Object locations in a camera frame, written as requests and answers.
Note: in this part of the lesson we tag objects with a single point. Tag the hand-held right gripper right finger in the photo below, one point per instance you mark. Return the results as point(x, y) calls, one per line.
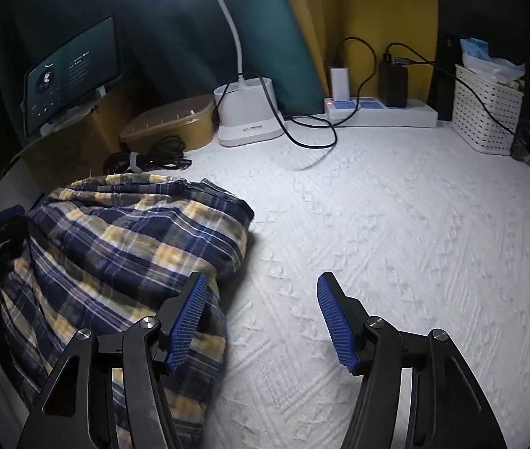
point(335, 322)

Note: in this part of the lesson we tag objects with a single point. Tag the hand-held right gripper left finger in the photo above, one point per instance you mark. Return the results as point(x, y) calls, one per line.
point(185, 322)

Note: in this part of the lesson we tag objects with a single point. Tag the plaid blue yellow shirt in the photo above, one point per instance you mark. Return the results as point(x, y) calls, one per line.
point(106, 252)

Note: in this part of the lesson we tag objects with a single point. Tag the white textured table cover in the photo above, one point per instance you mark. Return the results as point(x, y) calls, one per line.
point(386, 243)

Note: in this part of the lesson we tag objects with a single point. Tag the white tablet stand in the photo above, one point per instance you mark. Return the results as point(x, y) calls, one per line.
point(66, 114)

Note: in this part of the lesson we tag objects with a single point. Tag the cardboard box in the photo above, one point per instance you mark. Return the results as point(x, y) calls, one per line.
point(106, 112)

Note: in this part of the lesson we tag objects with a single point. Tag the tablet with lit screen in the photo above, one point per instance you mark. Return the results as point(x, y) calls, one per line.
point(73, 75)

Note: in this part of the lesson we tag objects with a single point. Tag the brown lidded food container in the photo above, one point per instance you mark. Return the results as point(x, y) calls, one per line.
point(171, 126)

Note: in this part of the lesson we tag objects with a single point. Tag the white power strip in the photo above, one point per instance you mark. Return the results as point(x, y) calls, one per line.
point(386, 117)

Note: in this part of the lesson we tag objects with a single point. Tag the white desk lamp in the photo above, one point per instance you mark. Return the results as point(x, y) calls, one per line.
point(246, 117)

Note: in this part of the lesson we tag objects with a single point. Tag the white charger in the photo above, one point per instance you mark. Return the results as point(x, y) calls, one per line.
point(339, 84)

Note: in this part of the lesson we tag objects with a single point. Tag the teal curtain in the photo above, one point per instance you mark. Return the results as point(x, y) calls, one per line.
point(166, 32)

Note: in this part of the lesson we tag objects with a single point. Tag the black power adapter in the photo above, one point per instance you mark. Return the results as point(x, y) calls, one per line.
point(393, 84)

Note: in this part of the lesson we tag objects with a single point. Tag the white plastic basket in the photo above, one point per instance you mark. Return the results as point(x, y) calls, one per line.
point(480, 112)

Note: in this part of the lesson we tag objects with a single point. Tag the black upright box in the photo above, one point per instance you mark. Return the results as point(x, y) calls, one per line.
point(448, 79)

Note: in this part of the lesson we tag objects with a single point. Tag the blue face mask pack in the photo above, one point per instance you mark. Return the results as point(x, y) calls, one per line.
point(480, 54)

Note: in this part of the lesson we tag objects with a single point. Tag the yellow curtain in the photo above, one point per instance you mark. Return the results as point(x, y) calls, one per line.
point(363, 4)

